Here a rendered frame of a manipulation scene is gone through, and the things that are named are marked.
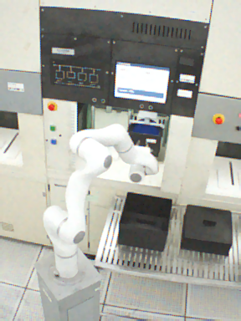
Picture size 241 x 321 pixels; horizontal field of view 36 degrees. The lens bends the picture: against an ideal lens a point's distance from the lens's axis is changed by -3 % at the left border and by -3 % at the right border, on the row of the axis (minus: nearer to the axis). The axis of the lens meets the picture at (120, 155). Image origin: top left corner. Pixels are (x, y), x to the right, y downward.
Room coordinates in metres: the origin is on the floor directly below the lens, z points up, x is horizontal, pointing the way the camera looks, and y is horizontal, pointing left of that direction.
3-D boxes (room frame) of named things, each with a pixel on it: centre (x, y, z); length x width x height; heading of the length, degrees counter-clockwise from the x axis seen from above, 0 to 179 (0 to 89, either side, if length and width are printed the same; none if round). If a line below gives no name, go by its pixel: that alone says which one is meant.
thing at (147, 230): (1.58, -0.18, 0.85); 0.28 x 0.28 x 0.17; 81
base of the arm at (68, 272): (1.24, 0.24, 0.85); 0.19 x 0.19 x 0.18
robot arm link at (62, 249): (1.26, 0.26, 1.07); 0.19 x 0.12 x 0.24; 49
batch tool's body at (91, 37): (2.33, -0.01, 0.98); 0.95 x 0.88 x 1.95; 173
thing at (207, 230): (1.58, -0.55, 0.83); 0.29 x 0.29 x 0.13; 82
